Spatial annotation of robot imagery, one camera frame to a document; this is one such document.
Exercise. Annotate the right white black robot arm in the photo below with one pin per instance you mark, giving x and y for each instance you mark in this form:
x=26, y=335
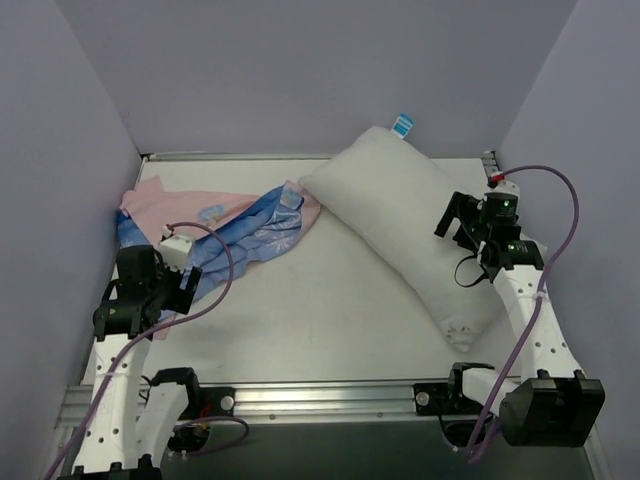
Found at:
x=554, y=403

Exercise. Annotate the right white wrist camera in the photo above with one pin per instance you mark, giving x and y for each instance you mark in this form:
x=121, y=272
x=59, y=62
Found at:
x=499, y=183

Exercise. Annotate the pink blue pillowcase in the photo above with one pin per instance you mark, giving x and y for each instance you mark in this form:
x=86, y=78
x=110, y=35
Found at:
x=256, y=228

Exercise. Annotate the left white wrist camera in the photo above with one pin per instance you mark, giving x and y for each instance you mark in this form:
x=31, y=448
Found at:
x=175, y=247

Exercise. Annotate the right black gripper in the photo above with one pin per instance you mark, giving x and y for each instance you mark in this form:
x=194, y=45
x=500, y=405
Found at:
x=463, y=220

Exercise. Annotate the aluminium front rail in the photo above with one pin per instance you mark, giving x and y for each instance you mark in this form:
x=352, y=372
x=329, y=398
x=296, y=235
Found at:
x=326, y=402

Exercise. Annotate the aluminium rail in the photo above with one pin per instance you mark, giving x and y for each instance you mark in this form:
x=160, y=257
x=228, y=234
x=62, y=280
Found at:
x=490, y=163
x=326, y=402

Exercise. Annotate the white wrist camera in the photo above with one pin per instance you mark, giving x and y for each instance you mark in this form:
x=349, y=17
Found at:
x=499, y=183
x=175, y=247

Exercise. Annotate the white pillow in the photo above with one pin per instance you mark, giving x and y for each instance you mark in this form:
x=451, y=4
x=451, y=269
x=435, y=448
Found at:
x=392, y=196

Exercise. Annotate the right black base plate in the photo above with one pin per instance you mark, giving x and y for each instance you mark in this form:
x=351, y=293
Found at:
x=433, y=399

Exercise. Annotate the aluminium right side rail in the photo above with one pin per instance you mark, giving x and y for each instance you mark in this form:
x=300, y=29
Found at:
x=490, y=163

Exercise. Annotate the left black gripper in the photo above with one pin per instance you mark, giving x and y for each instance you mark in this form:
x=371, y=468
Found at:
x=185, y=288

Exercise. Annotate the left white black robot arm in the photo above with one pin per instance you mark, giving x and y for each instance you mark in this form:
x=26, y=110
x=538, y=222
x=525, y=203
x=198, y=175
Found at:
x=118, y=439

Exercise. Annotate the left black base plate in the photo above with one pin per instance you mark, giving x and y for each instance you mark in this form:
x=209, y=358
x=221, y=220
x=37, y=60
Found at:
x=218, y=401

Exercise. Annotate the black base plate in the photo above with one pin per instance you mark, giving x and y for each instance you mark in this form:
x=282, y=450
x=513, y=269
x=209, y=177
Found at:
x=433, y=399
x=218, y=401

